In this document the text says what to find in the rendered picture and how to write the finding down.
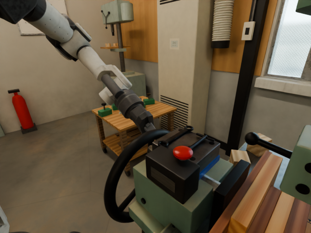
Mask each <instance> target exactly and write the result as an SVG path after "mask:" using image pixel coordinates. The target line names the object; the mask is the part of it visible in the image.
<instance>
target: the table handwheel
mask: <svg viewBox="0 0 311 233"><path fill-rule="evenodd" d="M170 132H171V131H169V130H166V129H153V130H150V131H147V132H145V133H143V134H141V135H140V136H138V137H137V138H136V139H134V140H133V141H132V142H131V143H130V144H129V145H128V146H127V147H126V148H125V149H124V150H123V151H122V152H121V154H120V155H119V156H118V158H117V159H116V161H115V162H114V164H113V166H112V168H111V170H110V172H109V175H108V177H107V180H106V184H105V189H104V204H105V208H106V211H107V213H108V214H109V216H110V217H111V218H112V219H113V220H115V221H117V222H120V223H130V222H134V220H133V219H132V218H131V217H130V215H129V212H125V211H124V209H125V208H126V207H127V206H128V204H129V203H130V202H131V201H132V199H133V198H134V197H135V196H136V193H135V188H134V189H133V191H132V192H131V193H130V194H129V195H128V196H127V197H126V199H125V200H124V201H123V202H122V203H121V204H120V206H119V207H118V206H117V203H116V189H117V185H118V181H119V179H120V176H121V174H122V172H123V170H124V169H125V167H126V165H127V164H128V162H129V161H130V160H131V158H132V157H133V156H134V155H135V153H136V152H137V151H138V150H139V149H141V148H142V147H143V146H144V145H146V144H147V143H148V146H150V145H152V142H154V140H156V139H159V138H161V137H163V136H164V135H166V134H168V133H170Z"/></svg>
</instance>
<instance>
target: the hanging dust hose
mask: <svg viewBox="0 0 311 233"><path fill-rule="evenodd" d="M233 1H234V0H215V2H214V3H215V4H214V14H213V15H214V16H213V17H214V19H213V20H214V21H213V22H214V23H213V24H214V25H213V30H212V31H213V32H212V33H213V34H212V35H213V36H212V37H213V38H212V41H211V48H215V49H223V48H229V45H230V36H231V35H230V32H231V27H232V26H231V25H232V24H231V23H232V21H231V20H232V19H231V18H233V17H232V15H233V14H232V13H233V12H232V11H233V6H234V5H233V4H234V2H233Z"/></svg>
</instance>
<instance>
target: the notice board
mask: <svg viewBox="0 0 311 233"><path fill-rule="evenodd" d="M48 2H49V3H50V4H51V5H52V6H53V7H54V8H55V9H56V10H57V11H59V12H60V13H61V14H66V15H67V16H68V17H69V15H68V9H67V4H66V0H48ZM17 26H18V30H19V33H20V35H45V34H44V33H43V32H41V31H40V30H39V29H37V28H36V27H34V26H33V25H31V24H29V23H28V22H26V21H25V20H23V19H21V20H20V21H19V22H18V23H17Z"/></svg>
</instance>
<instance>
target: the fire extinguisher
mask: <svg viewBox="0 0 311 233"><path fill-rule="evenodd" d="M18 92H20V91H19V89H14V90H8V93H9V94H10V93H14V96H13V97H12V103H13V106H14V108H15V110H16V113H17V115H18V118H19V121H20V123H21V126H20V127H21V131H22V134H26V133H29V132H32V131H36V130H37V127H36V125H35V123H33V121H32V118H31V115H30V113H29V110H28V107H27V104H26V102H25V99H24V98H23V97H22V96H21V95H18Z"/></svg>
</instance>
